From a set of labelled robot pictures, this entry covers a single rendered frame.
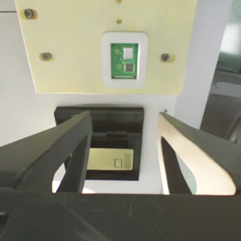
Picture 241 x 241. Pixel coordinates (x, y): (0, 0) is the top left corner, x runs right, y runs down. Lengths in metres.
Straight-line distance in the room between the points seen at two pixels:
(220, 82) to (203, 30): 0.75
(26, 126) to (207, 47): 0.26
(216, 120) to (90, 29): 0.95
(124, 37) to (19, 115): 0.19
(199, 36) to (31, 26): 0.17
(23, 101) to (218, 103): 0.88
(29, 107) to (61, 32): 0.13
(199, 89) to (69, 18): 0.17
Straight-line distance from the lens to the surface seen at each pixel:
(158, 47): 0.21
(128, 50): 0.21
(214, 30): 0.27
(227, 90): 1.04
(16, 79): 0.30
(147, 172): 0.37
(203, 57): 0.27
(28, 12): 0.23
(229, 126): 1.15
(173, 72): 0.23
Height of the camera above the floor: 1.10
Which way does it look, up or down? 56 degrees down
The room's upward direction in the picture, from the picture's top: 178 degrees counter-clockwise
